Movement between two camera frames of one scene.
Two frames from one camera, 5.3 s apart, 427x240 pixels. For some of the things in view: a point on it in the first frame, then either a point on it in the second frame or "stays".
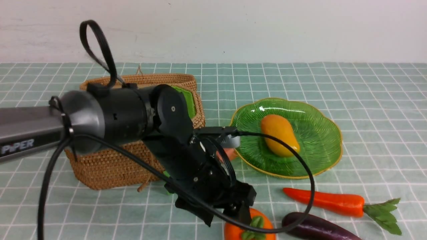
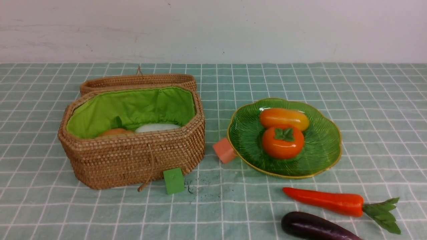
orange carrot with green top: x=354 y=205 stays
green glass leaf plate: x=319 y=136 stays
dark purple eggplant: x=315 y=227 stays
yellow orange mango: x=278 y=127 to x=272 y=116
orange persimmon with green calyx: x=233 y=232 to x=283 y=142
